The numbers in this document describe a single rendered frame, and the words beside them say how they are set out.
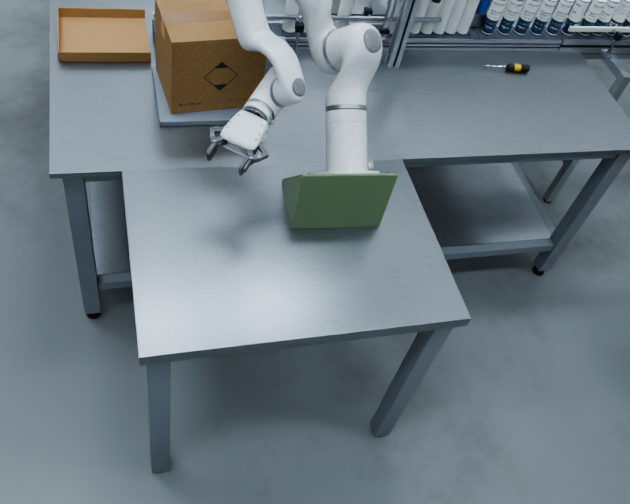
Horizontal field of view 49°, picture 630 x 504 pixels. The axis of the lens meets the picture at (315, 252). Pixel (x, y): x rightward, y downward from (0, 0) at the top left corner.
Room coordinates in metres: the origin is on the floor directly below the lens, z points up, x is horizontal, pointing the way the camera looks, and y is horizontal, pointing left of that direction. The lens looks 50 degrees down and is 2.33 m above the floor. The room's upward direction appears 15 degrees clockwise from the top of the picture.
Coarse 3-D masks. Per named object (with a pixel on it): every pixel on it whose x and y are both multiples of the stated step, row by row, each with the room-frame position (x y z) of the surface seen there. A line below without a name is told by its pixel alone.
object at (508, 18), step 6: (510, 0) 2.60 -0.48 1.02; (516, 0) 2.58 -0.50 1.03; (522, 0) 2.58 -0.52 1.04; (510, 6) 2.59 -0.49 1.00; (516, 6) 2.58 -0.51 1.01; (510, 12) 2.58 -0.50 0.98; (516, 12) 2.58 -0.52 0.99; (504, 18) 2.59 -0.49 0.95; (510, 18) 2.58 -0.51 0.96; (504, 24) 2.58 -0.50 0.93; (510, 24) 2.58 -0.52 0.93; (498, 30) 2.59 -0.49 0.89; (504, 30) 2.58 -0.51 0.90; (510, 30) 2.59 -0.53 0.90
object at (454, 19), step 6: (456, 0) 2.48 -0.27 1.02; (462, 0) 2.48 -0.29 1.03; (456, 6) 2.48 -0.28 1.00; (462, 6) 2.48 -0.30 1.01; (456, 12) 2.48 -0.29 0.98; (462, 12) 2.49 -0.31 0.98; (450, 18) 2.48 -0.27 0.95; (456, 18) 2.48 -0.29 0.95; (450, 24) 2.48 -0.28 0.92; (456, 24) 2.48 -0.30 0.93; (450, 30) 2.48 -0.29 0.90
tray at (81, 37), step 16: (64, 16) 2.01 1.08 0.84; (80, 16) 2.03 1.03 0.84; (96, 16) 2.06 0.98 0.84; (112, 16) 2.08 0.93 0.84; (128, 16) 2.10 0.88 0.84; (144, 16) 2.13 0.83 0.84; (64, 32) 1.93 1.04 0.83; (80, 32) 1.95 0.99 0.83; (96, 32) 1.97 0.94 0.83; (112, 32) 2.00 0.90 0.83; (128, 32) 2.02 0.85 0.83; (144, 32) 2.05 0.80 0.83; (64, 48) 1.84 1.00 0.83; (80, 48) 1.86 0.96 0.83; (96, 48) 1.89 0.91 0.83; (112, 48) 1.91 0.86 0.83; (128, 48) 1.93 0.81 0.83; (144, 48) 1.96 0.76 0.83
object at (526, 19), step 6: (528, 0) 2.62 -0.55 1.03; (534, 0) 2.61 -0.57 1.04; (540, 0) 2.62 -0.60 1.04; (528, 6) 2.62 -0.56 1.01; (534, 6) 2.61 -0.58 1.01; (522, 12) 2.63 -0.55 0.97; (528, 12) 2.61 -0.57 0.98; (534, 12) 2.62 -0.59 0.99; (522, 18) 2.62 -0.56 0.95; (528, 18) 2.61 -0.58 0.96; (516, 24) 2.63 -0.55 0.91; (522, 24) 2.61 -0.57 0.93; (528, 24) 2.62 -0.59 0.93; (516, 30) 2.62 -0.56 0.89; (522, 30) 2.61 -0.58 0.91
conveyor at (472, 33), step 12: (276, 24) 2.24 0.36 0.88; (372, 24) 2.41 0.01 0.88; (288, 36) 2.19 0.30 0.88; (300, 36) 2.21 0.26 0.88; (384, 36) 2.35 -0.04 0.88; (420, 36) 2.41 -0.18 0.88; (432, 36) 2.44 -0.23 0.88; (444, 36) 2.46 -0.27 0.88; (456, 36) 2.48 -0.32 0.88; (468, 36) 2.50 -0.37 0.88; (480, 36) 2.53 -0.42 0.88; (492, 36) 2.55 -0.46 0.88; (504, 36) 2.58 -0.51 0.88; (516, 36) 2.60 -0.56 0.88; (528, 36) 2.62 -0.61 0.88; (540, 36) 2.65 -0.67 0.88; (552, 36) 2.67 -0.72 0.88
